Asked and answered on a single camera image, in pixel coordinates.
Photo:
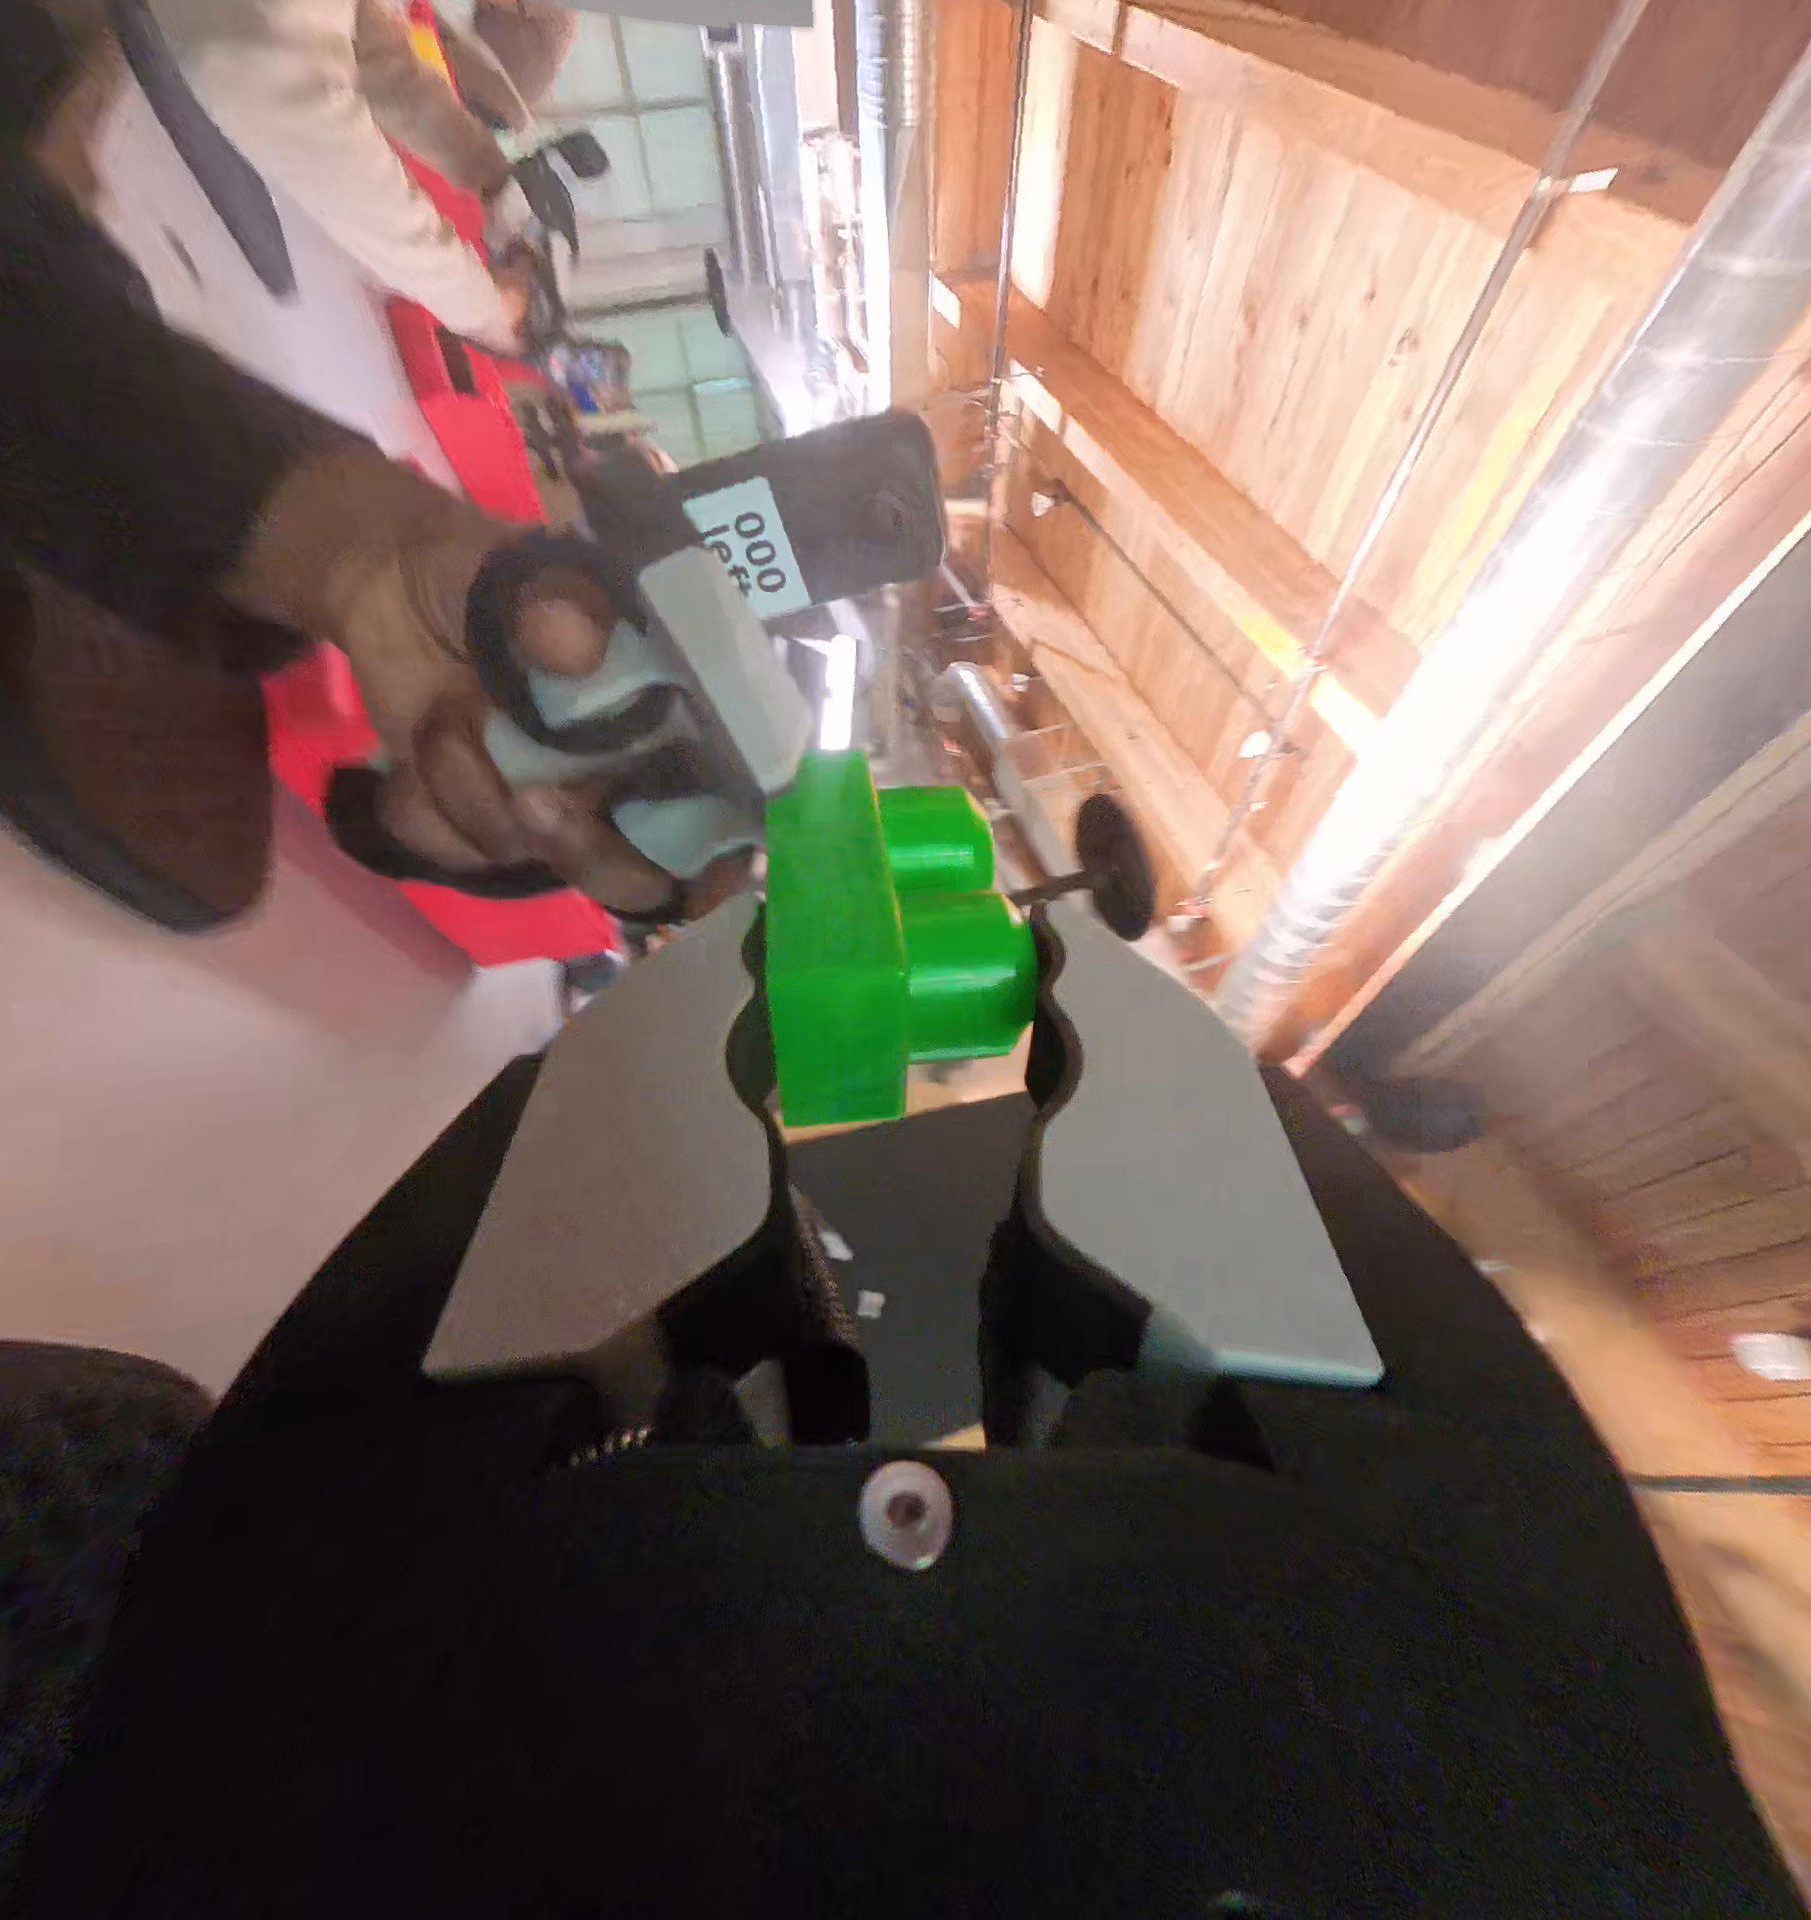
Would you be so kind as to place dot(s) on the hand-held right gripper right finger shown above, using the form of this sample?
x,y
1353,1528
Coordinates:
x,y
1189,1187

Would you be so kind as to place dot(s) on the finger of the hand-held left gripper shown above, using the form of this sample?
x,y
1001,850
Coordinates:
x,y
734,675
695,840

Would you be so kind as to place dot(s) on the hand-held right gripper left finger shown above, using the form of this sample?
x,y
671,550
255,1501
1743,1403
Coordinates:
x,y
621,1187

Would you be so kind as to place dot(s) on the green toy block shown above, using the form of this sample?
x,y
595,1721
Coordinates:
x,y
846,961

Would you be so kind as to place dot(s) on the person's left forearm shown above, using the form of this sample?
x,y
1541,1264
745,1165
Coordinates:
x,y
112,420

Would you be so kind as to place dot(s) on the person's left hand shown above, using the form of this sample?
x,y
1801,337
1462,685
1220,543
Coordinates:
x,y
381,600

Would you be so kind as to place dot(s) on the black floor lamp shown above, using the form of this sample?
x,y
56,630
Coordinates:
x,y
1115,863

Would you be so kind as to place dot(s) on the large red storage bin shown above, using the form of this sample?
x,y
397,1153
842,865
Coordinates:
x,y
319,721

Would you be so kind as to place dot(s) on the brown mesh chair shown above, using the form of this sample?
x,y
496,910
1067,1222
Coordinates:
x,y
112,765

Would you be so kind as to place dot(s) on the silver air duct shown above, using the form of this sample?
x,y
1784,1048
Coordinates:
x,y
982,712
1640,435
889,152

